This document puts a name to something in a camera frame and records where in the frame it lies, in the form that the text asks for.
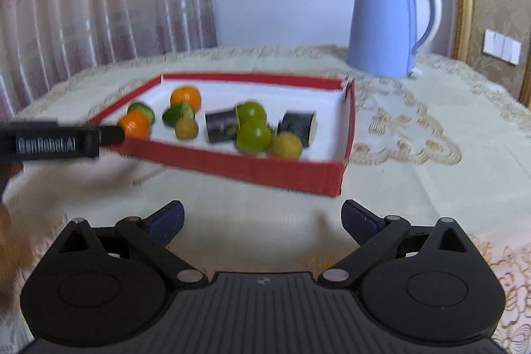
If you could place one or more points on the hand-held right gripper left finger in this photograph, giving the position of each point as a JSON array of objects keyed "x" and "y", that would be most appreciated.
[{"x": 166, "y": 224}]

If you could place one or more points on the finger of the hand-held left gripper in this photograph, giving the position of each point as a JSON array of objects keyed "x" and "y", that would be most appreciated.
[{"x": 112, "y": 135}]

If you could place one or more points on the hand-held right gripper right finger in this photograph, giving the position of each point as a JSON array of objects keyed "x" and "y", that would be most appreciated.
[{"x": 360, "y": 223}]

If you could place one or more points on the orange mandarin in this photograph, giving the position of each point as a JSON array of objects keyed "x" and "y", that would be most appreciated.
[
  {"x": 186, "y": 97},
  {"x": 133, "y": 125}
]

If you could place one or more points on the green cucumber piece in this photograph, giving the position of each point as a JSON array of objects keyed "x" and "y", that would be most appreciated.
[
  {"x": 142, "y": 110},
  {"x": 178, "y": 114}
]

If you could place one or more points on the small yellow fruit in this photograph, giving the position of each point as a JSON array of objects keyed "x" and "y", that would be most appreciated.
[
  {"x": 186, "y": 128},
  {"x": 287, "y": 146}
]

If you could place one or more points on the red cardboard box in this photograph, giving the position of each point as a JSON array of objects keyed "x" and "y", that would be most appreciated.
[{"x": 249, "y": 167}]

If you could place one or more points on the grey cylinder block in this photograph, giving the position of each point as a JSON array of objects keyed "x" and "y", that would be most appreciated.
[{"x": 296, "y": 126}]

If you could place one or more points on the green lime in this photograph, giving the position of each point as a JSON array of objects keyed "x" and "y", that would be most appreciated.
[
  {"x": 254, "y": 137},
  {"x": 252, "y": 111}
]

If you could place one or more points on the blue electric kettle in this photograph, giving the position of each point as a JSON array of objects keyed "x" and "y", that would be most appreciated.
[{"x": 381, "y": 22}]

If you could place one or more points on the white light switch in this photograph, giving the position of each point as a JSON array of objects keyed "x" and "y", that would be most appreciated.
[{"x": 502, "y": 46}]

